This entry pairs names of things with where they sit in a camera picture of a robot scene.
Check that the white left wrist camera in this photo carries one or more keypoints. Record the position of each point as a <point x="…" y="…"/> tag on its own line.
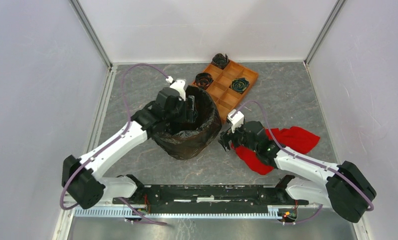
<point x="179" y="85"/>

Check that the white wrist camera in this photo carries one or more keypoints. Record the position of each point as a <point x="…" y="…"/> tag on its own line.
<point x="235" y="119"/>
<point x="179" y="85"/>

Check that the red cloth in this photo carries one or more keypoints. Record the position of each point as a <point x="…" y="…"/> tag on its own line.
<point x="297" y="138"/>

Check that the dark rolled tie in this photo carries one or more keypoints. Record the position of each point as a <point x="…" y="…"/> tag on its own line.
<point x="220" y="60"/>

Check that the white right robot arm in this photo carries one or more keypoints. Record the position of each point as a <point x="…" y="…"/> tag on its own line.
<point x="342" y="187"/>

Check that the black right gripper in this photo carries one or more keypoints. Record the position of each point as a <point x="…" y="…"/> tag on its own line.
<point x="225" y="137"/>

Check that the black orange rolled tie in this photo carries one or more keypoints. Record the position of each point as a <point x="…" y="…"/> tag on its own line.
<point x="203" y="80"/>

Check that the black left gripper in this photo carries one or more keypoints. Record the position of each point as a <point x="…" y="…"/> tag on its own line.
<point x="192" y="112"/>

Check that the black plastic trash bag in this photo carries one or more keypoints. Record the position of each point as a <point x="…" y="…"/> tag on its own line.
<point x="184" y="141"/>

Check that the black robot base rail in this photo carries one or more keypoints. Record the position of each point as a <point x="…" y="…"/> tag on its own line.
<point x="212" y="200"/>

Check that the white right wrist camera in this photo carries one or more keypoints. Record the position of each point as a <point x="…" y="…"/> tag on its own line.
<point x="235" y="119"/>

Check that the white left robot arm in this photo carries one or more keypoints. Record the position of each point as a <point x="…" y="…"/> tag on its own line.
<point x="83" y="177"/>

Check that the blue yellow rolled tie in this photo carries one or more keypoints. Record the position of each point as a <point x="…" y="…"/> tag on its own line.
<point x="239" y="85"/>

